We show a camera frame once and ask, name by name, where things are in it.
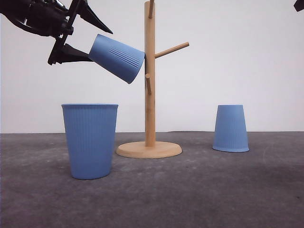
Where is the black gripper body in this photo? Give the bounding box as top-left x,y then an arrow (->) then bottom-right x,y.
18,0 -> 82,65

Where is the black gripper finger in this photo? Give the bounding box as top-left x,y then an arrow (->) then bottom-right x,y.
62,43 -> 93,64
76,0 -> 113,34

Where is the blue ribbed cup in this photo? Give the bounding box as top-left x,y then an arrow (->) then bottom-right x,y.
61,104 -> 119,180

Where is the wooden mug tree stand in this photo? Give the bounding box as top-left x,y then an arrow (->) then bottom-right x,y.
117,0 -> 190,159

